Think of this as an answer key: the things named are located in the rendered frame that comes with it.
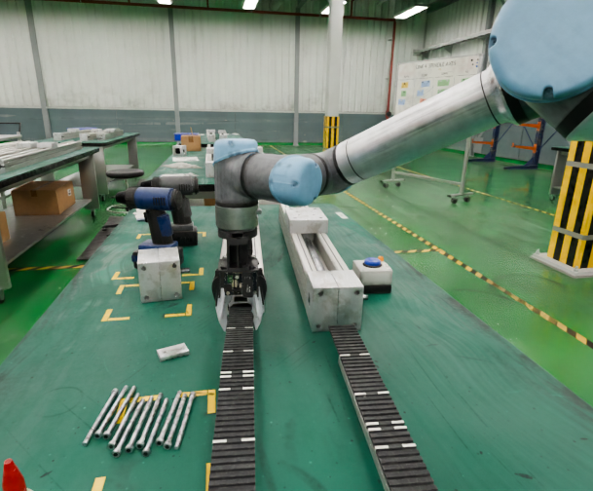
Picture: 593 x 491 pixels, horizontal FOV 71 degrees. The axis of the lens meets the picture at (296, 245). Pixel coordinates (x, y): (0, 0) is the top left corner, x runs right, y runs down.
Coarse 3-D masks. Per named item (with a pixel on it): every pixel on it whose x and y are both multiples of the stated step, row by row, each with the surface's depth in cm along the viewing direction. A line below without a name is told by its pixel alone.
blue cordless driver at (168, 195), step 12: (120, 192) 111; (132, 192) 109; (144, 192) 109; (156, 192) 108; (168, 192) 108; (180, 192) 111; (132, 204) 110; (144, 204) 109; (156, 204) 108; (168, 204) 109; (180, 204) 111; (144, 216) 112; (156, 216) 111; (168, 216) 112; (156, 228) 112; (168, 228) 112; (156, 240) 113; (168, 240) 113; (132, 252) 113; (180, 252) 116; (180, 264) 117
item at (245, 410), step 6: (222, 408) 56; (228, 408) 56; (234, 408) 56; (240, 408) 56; (246, 408) 56; (252, 408) 57; (216, 414) 55; (222, 414) 55; (228, 414) 55; (234, 414) 55; (240, 414) 55; (246, 414) 55; (252, 414) 56
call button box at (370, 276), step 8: (352, 264) 106; (360, 264) 103; (384, 264) 103; (360, 272) 99; (368, 272) 99; (376, 272) 99; (384, 272) 100; (360, 280) 100; (368, 280) 100; (376, 280) 100; (384, 280) 100; (368, 288) 101; (376, 288) 101; (384, 288) 101
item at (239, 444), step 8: (216, 440) 51; (224, 440) 51; (232, 440) 51; (240, 440) 51; (248, 440) 51; (216, 448) 50; (224, 448) 50; (232, 448) 50; (240, 448) 50; (248, 448) 50
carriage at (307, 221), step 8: (288, 208) 131; (296, 208) 132; (304, 208) 132; (312, 208) 132; (288, 216) 122; (296, 216) 122; (304, 216) 122; (312, 216) 122; (320, 216) 122; (288, 224) 122; (296, 224) 119; (304, 224) 119; (312, 224) 119; (320, 224) 119; (296, 232) 119; (304, 232) 120; (312, 232) 120; (320, 232) 120; (304, 240) 122; (312, 240) 122
